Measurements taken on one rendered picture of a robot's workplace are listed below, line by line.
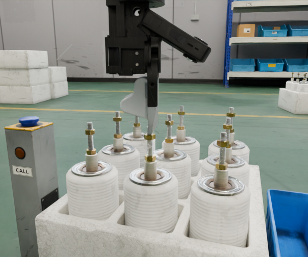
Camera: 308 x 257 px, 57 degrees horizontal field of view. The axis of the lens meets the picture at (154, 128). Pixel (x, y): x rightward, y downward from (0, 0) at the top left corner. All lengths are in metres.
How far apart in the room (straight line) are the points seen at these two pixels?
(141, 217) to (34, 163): 0.26
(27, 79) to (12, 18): 3.79
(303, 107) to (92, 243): 2.36
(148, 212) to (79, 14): 5.81
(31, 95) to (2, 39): 3.93
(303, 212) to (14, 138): 0.71
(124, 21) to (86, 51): 5.62
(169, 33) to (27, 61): 2.78
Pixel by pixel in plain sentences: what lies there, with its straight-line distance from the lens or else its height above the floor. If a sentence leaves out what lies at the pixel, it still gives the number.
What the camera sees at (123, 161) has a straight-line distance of 0.61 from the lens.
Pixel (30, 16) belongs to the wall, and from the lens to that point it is 6.65.
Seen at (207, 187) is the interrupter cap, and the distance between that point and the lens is 0.46.
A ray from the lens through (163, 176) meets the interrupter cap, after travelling 0.50.
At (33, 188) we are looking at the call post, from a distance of 0.66.
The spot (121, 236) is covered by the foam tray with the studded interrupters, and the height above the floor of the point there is 0.18.
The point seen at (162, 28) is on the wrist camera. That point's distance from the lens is 0.44.
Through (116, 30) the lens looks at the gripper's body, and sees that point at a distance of 0.47.
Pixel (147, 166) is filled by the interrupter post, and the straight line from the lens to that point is 0.48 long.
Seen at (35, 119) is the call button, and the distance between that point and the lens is 0.65.
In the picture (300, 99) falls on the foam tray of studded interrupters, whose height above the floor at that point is 0.12.
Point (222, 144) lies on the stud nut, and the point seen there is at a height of 0.32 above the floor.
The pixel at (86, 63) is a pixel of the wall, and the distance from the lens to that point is 6.07.
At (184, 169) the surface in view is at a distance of 0.58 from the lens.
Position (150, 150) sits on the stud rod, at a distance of 0.48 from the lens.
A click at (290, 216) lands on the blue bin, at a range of 0.85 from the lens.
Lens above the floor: 0.45
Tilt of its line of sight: 14 degrees down
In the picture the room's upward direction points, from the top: straight up
